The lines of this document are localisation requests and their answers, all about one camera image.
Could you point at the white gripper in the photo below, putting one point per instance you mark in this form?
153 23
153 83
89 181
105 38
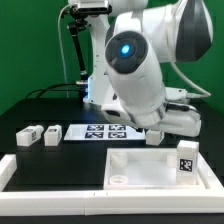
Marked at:
174 118

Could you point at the white square table top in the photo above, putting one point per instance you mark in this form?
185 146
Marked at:
129 169

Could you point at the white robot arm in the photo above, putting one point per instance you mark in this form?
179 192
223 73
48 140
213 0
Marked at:
130 42

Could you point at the white fiducial marker plate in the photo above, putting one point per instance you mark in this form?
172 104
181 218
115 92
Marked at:
88 132

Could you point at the white U-shaped border fence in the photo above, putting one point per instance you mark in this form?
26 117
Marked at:
99 202

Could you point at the white camera box top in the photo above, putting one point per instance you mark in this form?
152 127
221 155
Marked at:
93 6

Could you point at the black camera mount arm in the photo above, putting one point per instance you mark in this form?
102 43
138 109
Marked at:
75 27

